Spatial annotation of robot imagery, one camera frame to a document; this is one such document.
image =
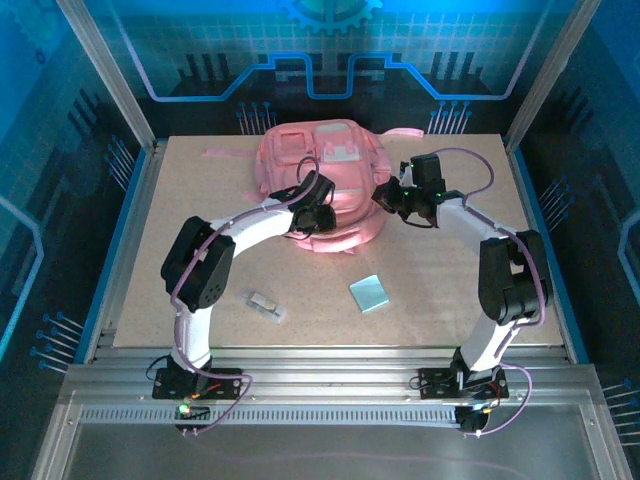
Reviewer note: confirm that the pink backpack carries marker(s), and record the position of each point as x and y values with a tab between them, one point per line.
350	175

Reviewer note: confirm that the light blue sticky note pad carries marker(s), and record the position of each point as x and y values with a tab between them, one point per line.
369	294

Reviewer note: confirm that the clear bag with white item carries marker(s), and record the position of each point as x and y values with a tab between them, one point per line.
262	302

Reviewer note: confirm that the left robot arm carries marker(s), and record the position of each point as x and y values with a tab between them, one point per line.
200	265

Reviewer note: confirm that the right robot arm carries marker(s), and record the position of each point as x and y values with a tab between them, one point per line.
510	280

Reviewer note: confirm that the metal lower tray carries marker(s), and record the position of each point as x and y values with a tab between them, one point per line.
325	450

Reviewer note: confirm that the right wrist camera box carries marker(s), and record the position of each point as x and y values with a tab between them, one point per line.
407	175

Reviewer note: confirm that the table side rail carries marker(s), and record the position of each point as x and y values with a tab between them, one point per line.
140	200
530	200

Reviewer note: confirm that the aluminium front rail beam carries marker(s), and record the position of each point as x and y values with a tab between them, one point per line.
325	375

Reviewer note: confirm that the aluminium frame post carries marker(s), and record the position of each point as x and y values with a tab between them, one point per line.
550	75
109	75

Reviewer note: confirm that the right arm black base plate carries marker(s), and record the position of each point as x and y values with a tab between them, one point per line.
435	382

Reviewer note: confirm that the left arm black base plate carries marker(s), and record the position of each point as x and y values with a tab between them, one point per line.
165	387

